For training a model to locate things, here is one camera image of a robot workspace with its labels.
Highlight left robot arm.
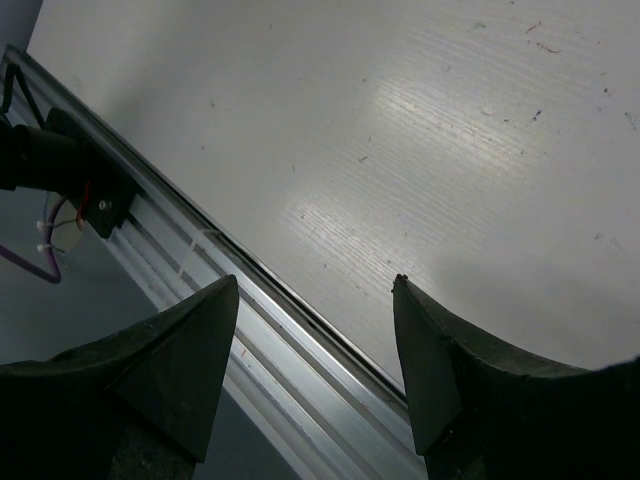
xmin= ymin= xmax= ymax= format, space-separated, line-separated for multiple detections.
xmin=1 ymin=122 xmax=90 ymax=195

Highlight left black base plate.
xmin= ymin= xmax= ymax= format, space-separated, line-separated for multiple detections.
xmin=45 ymin=108 xmax=139 ymax=239

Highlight aluminium frame rail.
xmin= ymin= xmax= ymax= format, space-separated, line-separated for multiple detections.
xmin=0 ymin=44 xmax=426 ymax=480

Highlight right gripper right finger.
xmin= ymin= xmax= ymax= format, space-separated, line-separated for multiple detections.
xmin=392 ymin=275 xmax=639 ymax=479

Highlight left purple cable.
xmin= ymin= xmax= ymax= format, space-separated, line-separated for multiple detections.
xmin=0 ymin=194 xmax=69 ymax=285

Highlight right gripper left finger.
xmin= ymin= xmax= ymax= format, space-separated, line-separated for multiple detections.
xmin=1 ymin=275 xmax=239 ymax=479

